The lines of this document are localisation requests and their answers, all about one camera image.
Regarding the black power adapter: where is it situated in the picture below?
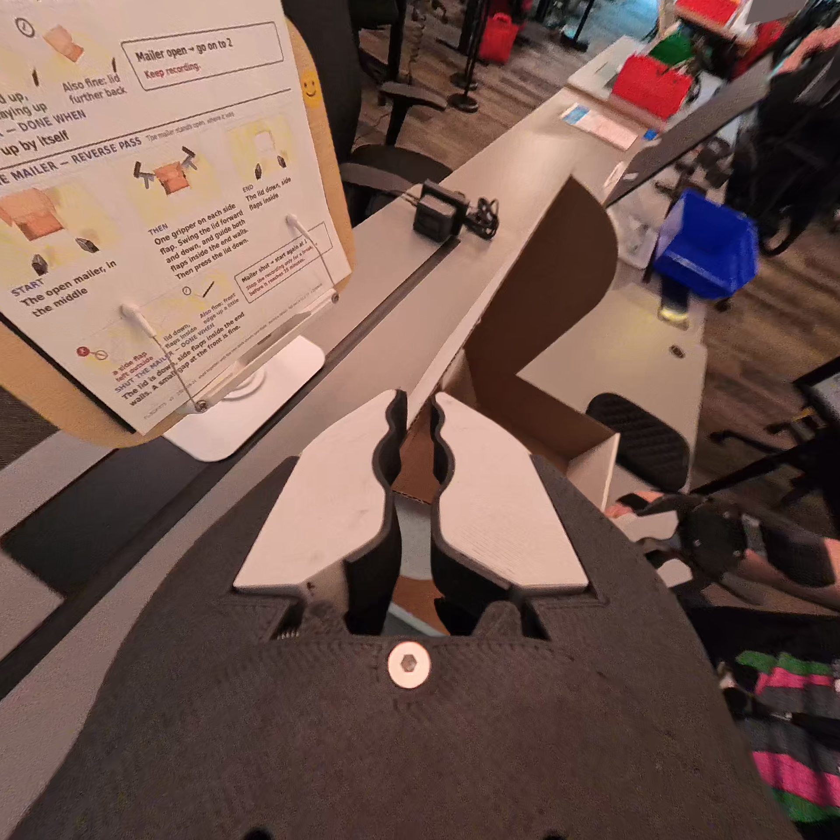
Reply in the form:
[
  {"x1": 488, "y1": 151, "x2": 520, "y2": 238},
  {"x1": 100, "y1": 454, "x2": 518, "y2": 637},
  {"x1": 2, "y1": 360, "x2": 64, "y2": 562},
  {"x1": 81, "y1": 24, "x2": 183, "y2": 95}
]
[{"x1": 412, "y1": 180, "x2": 471, "y2": 242}]

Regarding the person's striped clothing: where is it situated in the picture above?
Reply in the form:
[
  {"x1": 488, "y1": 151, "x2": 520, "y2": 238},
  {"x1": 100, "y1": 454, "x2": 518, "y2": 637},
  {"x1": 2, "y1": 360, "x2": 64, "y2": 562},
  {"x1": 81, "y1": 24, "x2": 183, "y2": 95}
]
[{"x1": 721, "y1": 648, "x2": 840, "y2": 826}]

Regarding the wooden document board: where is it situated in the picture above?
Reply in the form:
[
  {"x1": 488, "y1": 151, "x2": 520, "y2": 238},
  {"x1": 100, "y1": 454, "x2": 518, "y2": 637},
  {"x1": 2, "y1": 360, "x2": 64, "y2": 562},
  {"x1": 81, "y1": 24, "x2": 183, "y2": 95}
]
[{"x1": 0, "y1": 20, "x2": 358, "y2": 451}]

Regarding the white document stand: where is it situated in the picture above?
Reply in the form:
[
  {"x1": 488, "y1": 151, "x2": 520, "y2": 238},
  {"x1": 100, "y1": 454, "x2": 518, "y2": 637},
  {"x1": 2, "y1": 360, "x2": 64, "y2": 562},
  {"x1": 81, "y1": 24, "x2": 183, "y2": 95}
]
[{"x1": 164, "y1": 289, "x2": 327, "y2": 463}]

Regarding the blue storage bin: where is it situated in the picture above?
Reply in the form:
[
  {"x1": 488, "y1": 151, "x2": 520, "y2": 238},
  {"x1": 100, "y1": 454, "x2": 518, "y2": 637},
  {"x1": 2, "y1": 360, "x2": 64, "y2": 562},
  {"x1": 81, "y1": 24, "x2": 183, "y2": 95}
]
[{"x1": 653, "y1": 189, "x2": 760, "y2": 300}]

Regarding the black floor stand base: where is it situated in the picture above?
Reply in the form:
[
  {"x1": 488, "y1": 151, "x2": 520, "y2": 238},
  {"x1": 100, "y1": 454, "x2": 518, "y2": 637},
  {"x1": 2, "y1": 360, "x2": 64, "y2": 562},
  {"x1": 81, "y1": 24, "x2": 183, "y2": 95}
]
[{"x1": 448, "y1": 71, "x2": 481, "y2": 114}]

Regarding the person's right forearm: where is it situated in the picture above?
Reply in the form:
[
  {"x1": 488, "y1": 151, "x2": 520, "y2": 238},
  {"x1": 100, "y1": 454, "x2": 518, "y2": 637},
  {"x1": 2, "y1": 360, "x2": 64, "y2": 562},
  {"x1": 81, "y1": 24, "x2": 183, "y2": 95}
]
[{"x1": 742, "y1": 524, "x2": 840, "y2": 595}]

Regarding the white and blue paper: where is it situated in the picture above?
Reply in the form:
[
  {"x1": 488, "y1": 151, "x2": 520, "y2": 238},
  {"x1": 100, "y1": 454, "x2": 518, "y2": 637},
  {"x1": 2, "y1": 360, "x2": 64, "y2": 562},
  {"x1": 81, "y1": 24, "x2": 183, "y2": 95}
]
[{"x1": 560, "y1": 103, "x2": 641, "y2": 151}]

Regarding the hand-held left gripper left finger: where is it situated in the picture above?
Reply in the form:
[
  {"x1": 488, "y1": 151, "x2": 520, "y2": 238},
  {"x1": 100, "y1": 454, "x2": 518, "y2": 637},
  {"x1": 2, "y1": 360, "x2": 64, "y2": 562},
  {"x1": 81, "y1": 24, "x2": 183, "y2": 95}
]
[{"x1": 233, "y1": 389, "x2": 408, "y2": 635}]

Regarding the person's right hand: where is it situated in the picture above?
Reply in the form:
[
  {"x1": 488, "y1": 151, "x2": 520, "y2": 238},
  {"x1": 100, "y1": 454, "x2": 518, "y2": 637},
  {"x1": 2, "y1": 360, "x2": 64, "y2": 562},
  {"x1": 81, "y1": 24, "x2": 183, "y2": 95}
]
[{"x1": 605, "y1": 491, "x2": 665, "y2": 521}]

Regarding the black mesh chair back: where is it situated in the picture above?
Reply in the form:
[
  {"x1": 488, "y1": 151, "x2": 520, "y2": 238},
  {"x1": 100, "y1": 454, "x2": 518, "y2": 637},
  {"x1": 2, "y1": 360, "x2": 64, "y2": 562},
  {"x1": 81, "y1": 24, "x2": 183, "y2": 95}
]
[{"x1": 585, "y1": 392, "x2": 692, "y2": 494}]

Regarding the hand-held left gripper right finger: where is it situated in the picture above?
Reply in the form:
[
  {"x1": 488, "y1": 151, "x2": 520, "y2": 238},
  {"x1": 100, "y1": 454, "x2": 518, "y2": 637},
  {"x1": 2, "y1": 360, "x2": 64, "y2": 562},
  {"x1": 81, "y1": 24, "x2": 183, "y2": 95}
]
[{"x1": 429, "y1": 392, "x2": 590, "y2": 635}]

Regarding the red bag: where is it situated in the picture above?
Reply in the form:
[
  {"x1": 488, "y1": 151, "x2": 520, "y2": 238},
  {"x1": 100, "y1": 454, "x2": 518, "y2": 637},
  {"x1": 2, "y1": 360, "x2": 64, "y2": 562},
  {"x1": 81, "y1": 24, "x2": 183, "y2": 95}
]
[{"x1": 478, "y1": 13, "x2": 520, "y2": 65}]

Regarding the red storage bin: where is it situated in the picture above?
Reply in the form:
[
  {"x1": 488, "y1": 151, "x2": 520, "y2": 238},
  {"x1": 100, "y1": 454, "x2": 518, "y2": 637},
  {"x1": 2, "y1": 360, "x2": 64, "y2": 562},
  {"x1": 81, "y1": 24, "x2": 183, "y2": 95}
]
[{"x1": 610, "y1": 52, "x2": 694, "y2": 120}]

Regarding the black office chair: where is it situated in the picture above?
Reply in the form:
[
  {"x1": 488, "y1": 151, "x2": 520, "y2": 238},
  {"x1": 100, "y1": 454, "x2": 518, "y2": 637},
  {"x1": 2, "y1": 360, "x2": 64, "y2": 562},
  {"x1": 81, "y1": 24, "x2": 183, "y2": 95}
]
[{"x1": 282, "y1": 0, "x2": 455, "y2": 225}]

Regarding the cardboard mailer box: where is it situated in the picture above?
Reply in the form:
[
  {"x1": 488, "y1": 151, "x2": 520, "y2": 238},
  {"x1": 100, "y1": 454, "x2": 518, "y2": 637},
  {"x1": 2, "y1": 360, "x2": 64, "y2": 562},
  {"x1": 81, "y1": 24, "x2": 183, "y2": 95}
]
[{"x1": 387, "y1": 174, "x2": 622, "y2": 634}]

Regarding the printed instruction sheet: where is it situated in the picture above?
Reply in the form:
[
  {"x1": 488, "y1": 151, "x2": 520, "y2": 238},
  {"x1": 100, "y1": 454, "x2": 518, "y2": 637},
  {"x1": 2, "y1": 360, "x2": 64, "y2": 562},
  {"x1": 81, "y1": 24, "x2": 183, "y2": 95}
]
[{"x1": 0, "y1": 0, "x2": 353, "y2": 435}]

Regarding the green bin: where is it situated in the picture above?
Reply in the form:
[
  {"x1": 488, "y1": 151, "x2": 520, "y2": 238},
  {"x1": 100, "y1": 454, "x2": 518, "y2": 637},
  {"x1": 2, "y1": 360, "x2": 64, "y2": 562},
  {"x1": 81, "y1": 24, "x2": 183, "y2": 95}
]
[{"x1": 648, "y1": 31, "x2": 697, "y2": 65}]

